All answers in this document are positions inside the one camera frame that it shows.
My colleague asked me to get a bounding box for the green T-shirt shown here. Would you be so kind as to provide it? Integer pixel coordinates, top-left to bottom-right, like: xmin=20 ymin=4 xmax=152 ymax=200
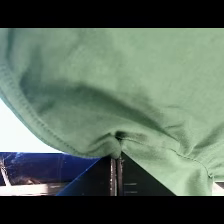
xmin=0 ymin=27 xmax=224 ymax=197

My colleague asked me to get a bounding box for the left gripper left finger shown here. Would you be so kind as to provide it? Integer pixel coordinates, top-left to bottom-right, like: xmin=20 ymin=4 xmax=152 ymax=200
xmin=56 ymin=155 xmax=118 ymax=197

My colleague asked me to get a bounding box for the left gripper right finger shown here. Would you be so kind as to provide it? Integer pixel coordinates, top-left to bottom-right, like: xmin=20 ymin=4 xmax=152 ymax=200
xmin=116 ymin=151 xmax=176 ymax=197

